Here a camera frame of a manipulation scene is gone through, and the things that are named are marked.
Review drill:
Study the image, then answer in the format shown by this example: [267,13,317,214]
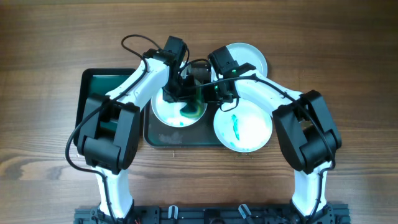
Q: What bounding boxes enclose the green yellow sponge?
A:
[180,101,205,119]

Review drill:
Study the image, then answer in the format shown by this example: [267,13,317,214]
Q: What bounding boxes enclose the white plate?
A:
[151,87,208,128]
[213,98,272,152]

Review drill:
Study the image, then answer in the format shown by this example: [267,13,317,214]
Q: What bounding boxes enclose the pale blue rimmed plate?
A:
[208,42,268,80]

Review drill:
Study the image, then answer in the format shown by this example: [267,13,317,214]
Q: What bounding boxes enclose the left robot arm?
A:
[67,36,206,223]

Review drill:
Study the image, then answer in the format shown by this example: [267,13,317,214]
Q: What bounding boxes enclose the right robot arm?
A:
[201,43,342,223]

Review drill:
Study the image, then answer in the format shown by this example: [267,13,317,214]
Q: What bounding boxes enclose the large dark tray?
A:
[144,100,224,147]

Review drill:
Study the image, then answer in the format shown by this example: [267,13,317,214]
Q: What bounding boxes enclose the small dark green tray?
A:
[74,68,140,151]

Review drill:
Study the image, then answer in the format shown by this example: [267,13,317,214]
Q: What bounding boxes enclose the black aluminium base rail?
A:
[73,203,351,224]

